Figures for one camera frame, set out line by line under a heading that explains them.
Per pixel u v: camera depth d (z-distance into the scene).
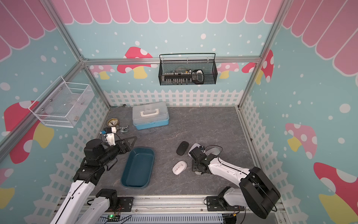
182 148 0.94
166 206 0.74
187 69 0.94
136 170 0.87
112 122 1.09
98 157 0.56
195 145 0.96
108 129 0.65
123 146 0.66
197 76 0.91
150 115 0.99
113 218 0.73
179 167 0.85
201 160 0.66
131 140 0.69
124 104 1.24
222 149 0.97
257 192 0.42
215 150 0.96
